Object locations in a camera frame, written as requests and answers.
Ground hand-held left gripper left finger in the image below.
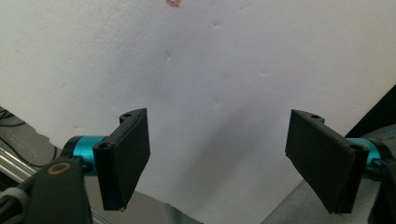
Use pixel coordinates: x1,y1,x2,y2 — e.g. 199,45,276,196
73,107,151,212

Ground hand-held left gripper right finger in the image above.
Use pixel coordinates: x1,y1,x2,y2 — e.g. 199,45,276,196
285,108,381,215

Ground thin black cable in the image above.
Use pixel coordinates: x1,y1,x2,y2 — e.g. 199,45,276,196
0,136,59,168

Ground metal rail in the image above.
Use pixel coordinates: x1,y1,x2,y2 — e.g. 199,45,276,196
0,146,39,185

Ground grey cable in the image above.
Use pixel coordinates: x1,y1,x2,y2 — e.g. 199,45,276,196
0,186,31,224

